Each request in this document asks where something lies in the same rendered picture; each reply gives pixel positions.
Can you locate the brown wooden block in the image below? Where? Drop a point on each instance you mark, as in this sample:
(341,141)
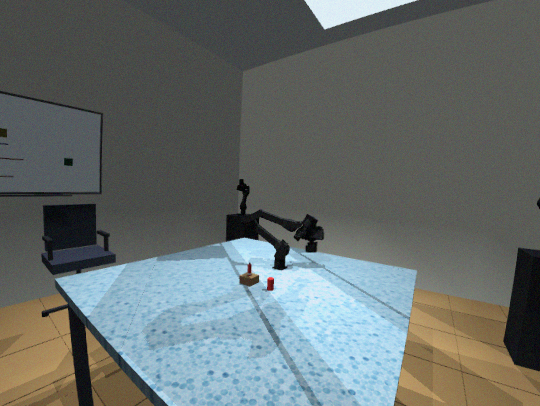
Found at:
(248,280)

